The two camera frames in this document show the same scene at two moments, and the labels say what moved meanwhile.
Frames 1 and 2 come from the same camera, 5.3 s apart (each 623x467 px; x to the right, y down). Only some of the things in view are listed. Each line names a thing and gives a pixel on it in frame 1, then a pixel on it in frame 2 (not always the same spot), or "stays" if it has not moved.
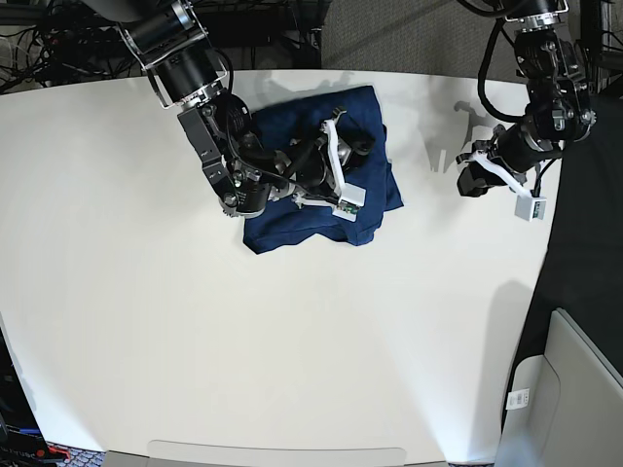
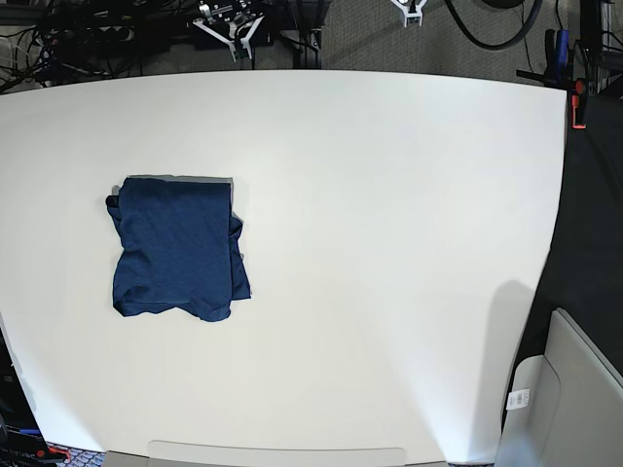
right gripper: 513,151 -> 415,9
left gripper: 310,168 -> 236,33
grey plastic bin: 563,408 stays
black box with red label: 21,442 stays
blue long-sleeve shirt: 298,119 -> 182,247
